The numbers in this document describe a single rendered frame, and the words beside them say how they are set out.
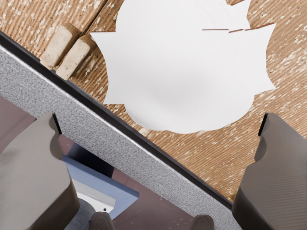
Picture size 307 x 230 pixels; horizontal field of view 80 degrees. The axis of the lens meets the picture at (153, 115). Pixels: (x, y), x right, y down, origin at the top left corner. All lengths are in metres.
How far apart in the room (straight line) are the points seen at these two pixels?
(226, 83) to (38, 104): 0.30
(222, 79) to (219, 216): 0.40
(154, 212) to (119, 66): 2.19
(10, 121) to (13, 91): 1.49
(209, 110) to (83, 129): 0.23
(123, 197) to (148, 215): 1.82
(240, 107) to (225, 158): 0.12
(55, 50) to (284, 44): 0.28
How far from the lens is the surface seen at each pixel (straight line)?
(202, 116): 0.23
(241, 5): 0.25
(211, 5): 0.21
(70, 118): 0.35
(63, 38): 0.25
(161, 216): 2.38
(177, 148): 0.33
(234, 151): 0.36
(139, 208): 2.27
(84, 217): 0.55
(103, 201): 0.55
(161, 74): 0.19
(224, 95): 0.23
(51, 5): 0.28
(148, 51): 0.19
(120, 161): 0.39
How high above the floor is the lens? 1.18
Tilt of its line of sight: 58 degrees down
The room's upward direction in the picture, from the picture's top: 175 degrees counter-clockwise
